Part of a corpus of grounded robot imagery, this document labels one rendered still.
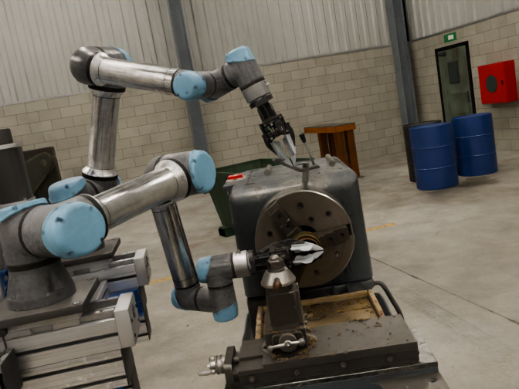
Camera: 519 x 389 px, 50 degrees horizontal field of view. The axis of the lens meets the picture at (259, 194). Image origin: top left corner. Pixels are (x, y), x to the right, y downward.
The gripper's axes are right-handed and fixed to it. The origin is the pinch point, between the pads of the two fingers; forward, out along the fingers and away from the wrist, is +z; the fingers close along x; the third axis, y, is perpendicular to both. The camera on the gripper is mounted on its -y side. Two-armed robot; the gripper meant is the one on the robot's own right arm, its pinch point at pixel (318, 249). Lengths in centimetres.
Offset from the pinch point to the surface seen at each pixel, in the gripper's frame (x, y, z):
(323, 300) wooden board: -18.6, -8.9, -1.0
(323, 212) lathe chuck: 7.6, -15.1, 3.5
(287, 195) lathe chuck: 14.7, -14.9, -6.6
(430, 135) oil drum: -34, -624, 185
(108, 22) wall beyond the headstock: 256, -969, -320
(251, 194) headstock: 14.6, -31.4, -19.2
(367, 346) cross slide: -11.1, 43.1, 6.3
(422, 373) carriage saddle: -18, 45, 17
